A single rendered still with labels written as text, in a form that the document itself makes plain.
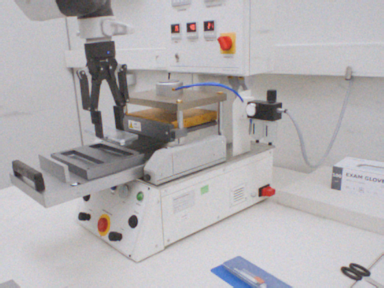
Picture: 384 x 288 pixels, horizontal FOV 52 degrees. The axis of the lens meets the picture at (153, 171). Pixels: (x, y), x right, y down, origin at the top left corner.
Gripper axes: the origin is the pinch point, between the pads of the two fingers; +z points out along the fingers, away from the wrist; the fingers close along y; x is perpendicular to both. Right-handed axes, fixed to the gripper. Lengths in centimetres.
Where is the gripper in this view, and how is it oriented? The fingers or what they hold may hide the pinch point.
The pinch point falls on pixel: (108, 123)
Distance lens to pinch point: 103.3
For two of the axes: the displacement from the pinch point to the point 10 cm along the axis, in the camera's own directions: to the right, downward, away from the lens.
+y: -7.9, 2.7, -5.5
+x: 6.1, 2.3, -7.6
